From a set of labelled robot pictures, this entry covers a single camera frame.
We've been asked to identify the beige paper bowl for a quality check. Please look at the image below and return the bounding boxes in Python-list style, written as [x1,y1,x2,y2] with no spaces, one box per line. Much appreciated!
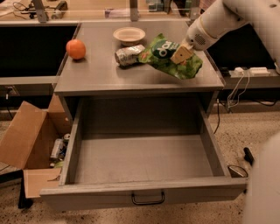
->
[113,27,145,46]

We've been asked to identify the white power strip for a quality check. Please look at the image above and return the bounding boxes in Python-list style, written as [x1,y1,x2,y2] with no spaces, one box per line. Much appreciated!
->
[229,67,270,77]

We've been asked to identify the black drawer handle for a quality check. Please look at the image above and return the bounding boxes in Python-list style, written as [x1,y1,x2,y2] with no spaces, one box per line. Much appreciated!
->
[131,192,165,206]

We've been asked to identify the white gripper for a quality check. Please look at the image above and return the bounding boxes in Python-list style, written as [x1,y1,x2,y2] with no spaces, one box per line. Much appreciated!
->
[171,16,218,64]

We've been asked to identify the orange fruit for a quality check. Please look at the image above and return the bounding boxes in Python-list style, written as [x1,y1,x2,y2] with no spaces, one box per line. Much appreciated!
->
[66,39,86,60]

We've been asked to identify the items inside cardboard box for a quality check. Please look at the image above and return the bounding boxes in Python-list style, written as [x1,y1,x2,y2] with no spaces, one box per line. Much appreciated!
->
[50,133,71,168]

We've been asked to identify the black hanging cable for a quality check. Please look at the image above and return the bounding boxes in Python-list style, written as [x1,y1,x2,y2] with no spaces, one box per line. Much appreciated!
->
[213,99,221,135]

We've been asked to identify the white hanging cable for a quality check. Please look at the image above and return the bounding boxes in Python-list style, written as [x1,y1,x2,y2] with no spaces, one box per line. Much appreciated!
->
[227,73,252,109]

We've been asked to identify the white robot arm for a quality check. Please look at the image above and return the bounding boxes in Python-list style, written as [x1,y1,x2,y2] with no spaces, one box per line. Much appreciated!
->
[171,0,280,74]

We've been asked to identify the open grey top drawer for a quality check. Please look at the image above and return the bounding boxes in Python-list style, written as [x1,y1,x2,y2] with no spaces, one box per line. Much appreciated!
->
[39,97,251,212]

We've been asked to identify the green rice chip bag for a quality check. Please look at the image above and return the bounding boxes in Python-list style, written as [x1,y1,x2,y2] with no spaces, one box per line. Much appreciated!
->
[138,33,203,80]

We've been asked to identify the crushed silver can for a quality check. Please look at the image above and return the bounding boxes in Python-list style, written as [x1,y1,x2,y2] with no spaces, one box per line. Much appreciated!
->
[115,45,145,67]

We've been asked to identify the black stand leg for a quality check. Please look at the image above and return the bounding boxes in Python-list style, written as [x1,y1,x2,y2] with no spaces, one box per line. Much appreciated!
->
[243,147,255,165]

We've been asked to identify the brown cardboard box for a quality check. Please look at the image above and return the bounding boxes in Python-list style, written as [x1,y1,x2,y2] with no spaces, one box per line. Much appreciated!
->
[0,95,72,199]

